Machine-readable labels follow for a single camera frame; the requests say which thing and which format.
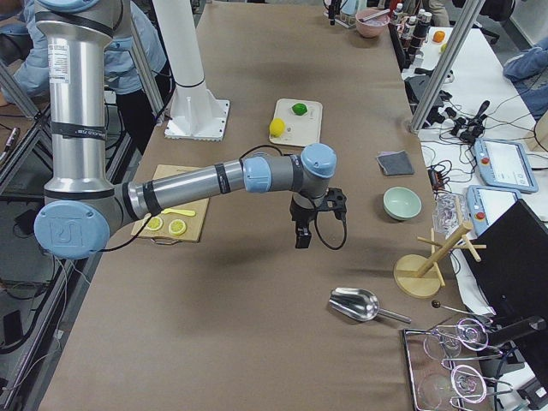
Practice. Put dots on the black monitor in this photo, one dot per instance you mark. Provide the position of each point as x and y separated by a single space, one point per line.
512 273

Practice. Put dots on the wooden cutting board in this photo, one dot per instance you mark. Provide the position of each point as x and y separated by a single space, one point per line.
195 224

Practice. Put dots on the left lemon slice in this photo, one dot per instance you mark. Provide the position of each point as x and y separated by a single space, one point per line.
154 223

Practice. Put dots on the orange fruit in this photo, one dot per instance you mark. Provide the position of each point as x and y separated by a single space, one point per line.
438 37

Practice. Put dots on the right lemon slice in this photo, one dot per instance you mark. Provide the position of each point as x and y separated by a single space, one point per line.
177 227

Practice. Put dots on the teach pendant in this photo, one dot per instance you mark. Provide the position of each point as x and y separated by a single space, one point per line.
487 204
504 164

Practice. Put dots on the aluminium frame post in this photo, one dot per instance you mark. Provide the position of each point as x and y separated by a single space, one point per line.
470 11

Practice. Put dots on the green lime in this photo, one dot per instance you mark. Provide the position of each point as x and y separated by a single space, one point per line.
299 109

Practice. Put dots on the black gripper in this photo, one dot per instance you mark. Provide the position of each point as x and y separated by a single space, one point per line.
300 215
331 11

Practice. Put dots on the yellow lemon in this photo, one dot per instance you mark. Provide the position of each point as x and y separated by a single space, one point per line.
277 127

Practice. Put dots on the green bowl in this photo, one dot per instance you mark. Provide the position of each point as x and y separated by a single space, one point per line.
401 203

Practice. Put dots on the yellow plastic knife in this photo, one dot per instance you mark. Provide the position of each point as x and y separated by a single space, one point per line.
183 212

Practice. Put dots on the lemon slice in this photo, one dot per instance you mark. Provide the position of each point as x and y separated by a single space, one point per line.
177 227
154 223

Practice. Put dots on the lower teach pendant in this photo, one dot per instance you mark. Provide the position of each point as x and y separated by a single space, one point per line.
487 204

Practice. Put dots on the glass tray with rack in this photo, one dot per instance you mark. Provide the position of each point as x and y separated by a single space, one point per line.
444 366

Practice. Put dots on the pink bowl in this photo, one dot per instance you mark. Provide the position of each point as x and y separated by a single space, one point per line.
371 22

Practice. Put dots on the metal scoop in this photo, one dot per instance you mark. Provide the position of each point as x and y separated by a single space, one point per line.
361 305

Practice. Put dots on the upper teach pendant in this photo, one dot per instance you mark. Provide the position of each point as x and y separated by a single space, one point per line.
504 164

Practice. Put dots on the grey folded cloth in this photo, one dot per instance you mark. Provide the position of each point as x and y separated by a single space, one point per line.
395 163

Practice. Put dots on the wooden mug tree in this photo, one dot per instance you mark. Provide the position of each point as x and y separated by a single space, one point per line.
419 276

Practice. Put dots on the person in blue shirt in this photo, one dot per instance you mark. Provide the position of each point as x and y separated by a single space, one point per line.
120 74

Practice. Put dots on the white rabbit tray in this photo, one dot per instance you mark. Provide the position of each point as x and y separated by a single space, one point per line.
300 130

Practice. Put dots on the clear plastic container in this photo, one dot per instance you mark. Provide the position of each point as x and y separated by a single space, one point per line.
449 212

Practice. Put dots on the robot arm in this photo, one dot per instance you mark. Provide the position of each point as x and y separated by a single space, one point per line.
83 210

